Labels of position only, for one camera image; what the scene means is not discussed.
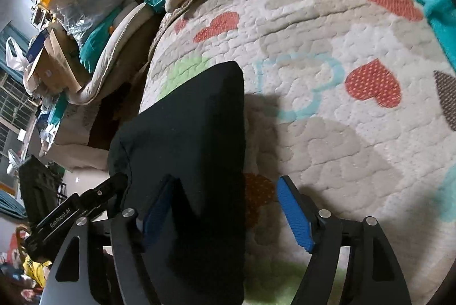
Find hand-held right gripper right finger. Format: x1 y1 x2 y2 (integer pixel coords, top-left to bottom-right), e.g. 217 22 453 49
277 175 414 305

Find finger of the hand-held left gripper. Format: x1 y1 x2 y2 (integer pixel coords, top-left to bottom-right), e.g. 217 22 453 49
80 172 129 218

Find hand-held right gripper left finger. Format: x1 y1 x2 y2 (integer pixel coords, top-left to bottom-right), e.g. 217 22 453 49
39 177 179 305

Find black pants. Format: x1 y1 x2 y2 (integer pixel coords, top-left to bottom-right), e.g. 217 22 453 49
107 61 248 305

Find black plastic crate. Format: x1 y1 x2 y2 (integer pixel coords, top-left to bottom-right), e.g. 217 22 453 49
18 154 68 220

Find yellow bag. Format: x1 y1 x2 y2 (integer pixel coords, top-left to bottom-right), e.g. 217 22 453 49
21 255 48 288

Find heart print quilted blanket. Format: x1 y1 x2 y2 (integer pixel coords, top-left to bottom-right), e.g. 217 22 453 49
137 0 456 305

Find window with metal grille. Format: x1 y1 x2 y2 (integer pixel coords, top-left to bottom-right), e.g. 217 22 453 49
0 73 40 192

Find cardboard box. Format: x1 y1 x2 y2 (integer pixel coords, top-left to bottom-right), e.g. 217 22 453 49
23 52 72 93

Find cardboard boxes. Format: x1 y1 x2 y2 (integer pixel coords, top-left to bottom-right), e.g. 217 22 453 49
43 29 84 92

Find teal cloth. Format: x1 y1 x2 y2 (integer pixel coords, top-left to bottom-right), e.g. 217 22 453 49
79 11 120 74

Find beige seat cushion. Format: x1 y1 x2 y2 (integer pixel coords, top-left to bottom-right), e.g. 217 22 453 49
66 2 164 105

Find blue box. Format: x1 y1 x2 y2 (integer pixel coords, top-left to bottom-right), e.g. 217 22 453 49
26 28 50 63

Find white plastic bag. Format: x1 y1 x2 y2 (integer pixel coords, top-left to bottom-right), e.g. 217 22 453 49
5 36 30 72

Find teal fleece blanket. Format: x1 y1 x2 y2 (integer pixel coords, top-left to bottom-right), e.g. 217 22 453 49
396 0 456 74

